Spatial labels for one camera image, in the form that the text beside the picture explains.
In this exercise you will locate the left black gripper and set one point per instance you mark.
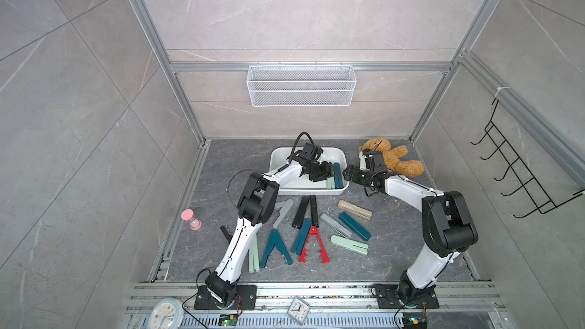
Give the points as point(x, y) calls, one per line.
point(327, 172)

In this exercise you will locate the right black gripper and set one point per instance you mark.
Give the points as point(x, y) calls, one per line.
point(353, 174)

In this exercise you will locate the dark teal pliers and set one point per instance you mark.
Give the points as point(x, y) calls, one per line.
point(338, 178)

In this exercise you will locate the light green pliers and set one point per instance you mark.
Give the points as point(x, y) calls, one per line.
point(330, 183)
point(350, 245)
point(253, 256)

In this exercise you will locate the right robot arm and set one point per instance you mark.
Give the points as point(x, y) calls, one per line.
point(447, 225)

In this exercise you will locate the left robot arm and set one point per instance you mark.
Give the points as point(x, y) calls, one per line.
point(255, 207)

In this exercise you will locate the beige wooden pliers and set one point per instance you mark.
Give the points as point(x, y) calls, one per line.
point(354, 209)

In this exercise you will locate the grey closed pliers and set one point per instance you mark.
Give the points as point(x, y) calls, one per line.
point(333, 223)

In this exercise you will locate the white storage box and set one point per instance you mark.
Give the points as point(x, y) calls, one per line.
point(303, 186)

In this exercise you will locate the dark teal pliers floor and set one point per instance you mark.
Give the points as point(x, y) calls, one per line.
point(355, 227)

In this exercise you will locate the grey open pliers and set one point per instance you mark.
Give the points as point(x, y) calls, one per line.
point(283, 208)

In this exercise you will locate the red open pliers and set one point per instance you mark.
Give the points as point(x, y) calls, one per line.
point(314, 245)

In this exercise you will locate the teal closed pliers centre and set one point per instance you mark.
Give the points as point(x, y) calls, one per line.
point(301, 239)

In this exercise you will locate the teal open pliers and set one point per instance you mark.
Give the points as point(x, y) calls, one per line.
point(275, 241)

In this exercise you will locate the brown teddy bear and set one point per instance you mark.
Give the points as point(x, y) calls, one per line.
point(393, 157)

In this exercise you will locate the small square clock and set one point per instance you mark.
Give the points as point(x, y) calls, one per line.
point(299, 310)

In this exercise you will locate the pink sand timer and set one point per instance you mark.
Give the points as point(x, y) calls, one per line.
point(188, 216)

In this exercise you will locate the round white clock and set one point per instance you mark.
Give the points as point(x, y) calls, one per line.
point(167, 314)

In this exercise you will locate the white wire mesh basket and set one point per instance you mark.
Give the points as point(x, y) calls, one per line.
point(301, 85)

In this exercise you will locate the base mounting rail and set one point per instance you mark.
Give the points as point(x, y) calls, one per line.
point(333, 305)

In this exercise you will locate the black wall hook rack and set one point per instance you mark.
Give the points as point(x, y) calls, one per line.
point(518, 170)

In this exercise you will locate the aluminium frame rail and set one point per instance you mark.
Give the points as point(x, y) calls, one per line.
point(152, 36)

